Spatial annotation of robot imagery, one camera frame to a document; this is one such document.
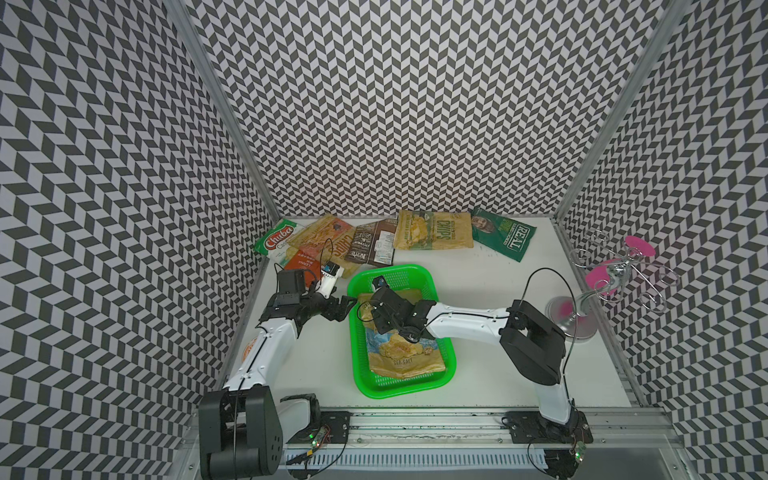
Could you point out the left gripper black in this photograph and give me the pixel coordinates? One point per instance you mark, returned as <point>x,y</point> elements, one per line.
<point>330,313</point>

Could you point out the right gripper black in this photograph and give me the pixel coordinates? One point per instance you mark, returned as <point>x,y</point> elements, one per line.
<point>378,320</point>

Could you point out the green plastic basket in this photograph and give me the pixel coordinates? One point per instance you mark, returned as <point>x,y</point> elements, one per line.
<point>413,283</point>

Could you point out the yellow blue Chips bag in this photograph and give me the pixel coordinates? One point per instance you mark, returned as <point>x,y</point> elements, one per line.
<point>391,355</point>

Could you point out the yellow green Chips bag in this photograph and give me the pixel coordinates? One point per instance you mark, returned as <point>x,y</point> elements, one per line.
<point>429,230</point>

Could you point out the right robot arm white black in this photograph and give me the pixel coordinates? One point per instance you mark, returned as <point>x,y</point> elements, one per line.
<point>531,341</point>

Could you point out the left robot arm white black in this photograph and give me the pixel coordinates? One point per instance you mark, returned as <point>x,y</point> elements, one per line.
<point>242,428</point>

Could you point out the orange Chips bag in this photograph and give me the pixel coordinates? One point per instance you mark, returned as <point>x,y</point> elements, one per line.
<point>327,239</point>

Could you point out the green Real chips bag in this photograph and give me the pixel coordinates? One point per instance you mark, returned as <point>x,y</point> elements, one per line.
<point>502,234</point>

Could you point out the red orange snack bag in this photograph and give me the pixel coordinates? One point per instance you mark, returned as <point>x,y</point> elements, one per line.
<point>308,267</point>

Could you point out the brown dark snack bag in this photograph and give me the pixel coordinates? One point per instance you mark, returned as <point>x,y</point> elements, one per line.
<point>373,243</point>

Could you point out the green red Chuba bag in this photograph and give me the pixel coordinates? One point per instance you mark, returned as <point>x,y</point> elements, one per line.
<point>275,244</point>

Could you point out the chrome pink cup stand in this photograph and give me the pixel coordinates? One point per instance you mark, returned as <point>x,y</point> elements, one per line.
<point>607,281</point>

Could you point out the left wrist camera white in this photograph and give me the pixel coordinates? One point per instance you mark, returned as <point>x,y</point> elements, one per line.
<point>331,272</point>

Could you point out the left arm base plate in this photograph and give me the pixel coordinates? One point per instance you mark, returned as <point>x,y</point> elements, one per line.
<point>324,427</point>

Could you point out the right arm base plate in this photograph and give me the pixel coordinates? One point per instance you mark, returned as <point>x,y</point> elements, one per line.
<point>531,427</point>

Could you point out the aluminium front rail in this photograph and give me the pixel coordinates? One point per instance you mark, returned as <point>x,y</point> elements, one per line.
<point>504,427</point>

